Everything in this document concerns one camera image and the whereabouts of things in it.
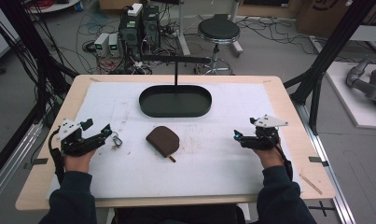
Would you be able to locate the white table mat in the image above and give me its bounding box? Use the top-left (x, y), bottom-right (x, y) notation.
top-left (46, 81), bottom-right (302, 201)

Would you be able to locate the black metal frame post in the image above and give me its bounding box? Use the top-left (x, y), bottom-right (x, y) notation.
top-left (283, 0), bottom-right (376, 135)
top-left (0, 0), bottom-right (79, 129)

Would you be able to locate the white desk leg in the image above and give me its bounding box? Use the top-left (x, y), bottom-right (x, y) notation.
top-left (175, 0), bottom-right (192, 57)
top-left (230, 0), bottom-right (244, 59)

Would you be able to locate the white box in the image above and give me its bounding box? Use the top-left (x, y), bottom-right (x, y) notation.
top-left (127, 2), bottom-right (144, 18)

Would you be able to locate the thin wooden stick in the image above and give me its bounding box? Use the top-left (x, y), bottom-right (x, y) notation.
top-left (299, 173), bottom-right (323, 196)

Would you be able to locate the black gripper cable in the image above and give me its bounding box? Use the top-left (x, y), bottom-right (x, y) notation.
top-left (269, 135), bottom-right (294, 182)
top-left (48, 126), bottom-right (66, 185)

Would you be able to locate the grey power supply unit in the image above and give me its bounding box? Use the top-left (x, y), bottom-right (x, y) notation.
top-left (93, 32), bottom-right (111, 58)
top-left (107, 33), bottom-right (121, 58)

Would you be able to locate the tangle of floor cables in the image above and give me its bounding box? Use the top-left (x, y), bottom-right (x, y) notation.
top-left (241, 16), bottom-right (315, 56)

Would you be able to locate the black computer tower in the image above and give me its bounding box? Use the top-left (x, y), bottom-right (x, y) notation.
top-left (141, 4), bottom-right (161, 49)
top-left (118, 12), bottom-right (144, 61)

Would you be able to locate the person's right hand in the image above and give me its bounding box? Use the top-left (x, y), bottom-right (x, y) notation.
top-left (252, 139), bottom-right (286, 171)

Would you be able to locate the black oval tray with crossbar stand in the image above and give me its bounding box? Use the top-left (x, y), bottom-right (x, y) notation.
top-left (138, 54), bottom-right (214, 119)

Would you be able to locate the white floor platform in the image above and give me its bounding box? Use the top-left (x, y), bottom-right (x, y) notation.
top-left (325, 61), bottom-right (376, 130)

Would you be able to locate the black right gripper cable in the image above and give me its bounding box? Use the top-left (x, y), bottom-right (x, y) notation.
top-left (269, 135), bottom-right (294, 182)

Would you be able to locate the silver key ring with carabiner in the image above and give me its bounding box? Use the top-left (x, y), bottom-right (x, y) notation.
top-left (111, 131), bottom-right (124, 149)

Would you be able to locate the grey tape strip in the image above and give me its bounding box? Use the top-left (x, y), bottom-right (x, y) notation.
top-left (22, 157), bottom-right (49, 171)
top-left (308, 156), bottom-right (330, 168)

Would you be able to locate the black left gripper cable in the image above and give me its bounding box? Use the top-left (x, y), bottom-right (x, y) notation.
top-left (48, 126), bottom-right (66, 185)

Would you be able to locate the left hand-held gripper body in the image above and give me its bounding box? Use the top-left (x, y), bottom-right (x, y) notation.
top-left (56, 118), bottom-right (100, 157)

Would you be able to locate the black round stool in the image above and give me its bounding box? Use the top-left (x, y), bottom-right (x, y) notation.
top-left (193, 13), bottom-right (244, 76)

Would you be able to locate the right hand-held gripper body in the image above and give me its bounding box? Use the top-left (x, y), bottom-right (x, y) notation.
top-left (240, 114), bottom-right (289, 151)

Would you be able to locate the aluminium rail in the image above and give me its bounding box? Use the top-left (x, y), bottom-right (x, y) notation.
top-left (0, 120), bottom-right (44, 208)
top-left (293, 102), bottom-right (357, 224)

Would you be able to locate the person's left hand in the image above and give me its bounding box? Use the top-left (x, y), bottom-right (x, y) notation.
top-left (63, 148), bottom-right (97, 174)

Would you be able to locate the cardboard box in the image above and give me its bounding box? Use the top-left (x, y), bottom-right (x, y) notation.
top-left (295, 0), bottom-right (352, 39)

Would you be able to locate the brown leather pouch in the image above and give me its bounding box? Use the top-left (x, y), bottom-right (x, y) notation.
top-left (145, 125), bottom-right (181, 163)

